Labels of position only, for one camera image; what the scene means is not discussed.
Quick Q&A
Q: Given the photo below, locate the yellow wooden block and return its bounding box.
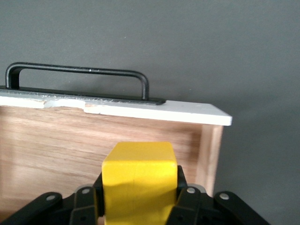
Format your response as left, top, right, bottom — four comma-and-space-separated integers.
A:
101, 141, 178, 225

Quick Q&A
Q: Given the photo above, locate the black metal drawer handle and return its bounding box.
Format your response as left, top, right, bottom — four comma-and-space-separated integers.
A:
0, 61, 166, 106

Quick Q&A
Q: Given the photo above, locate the wooden drawer with white front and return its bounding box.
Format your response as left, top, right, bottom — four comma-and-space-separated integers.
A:
0, 90, 233, 225

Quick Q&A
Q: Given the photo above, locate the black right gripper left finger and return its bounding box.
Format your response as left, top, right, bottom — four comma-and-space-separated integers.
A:
0, 173, 105, 225

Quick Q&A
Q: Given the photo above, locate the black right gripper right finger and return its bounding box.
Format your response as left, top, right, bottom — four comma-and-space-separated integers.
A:
165, 165, 272, 225

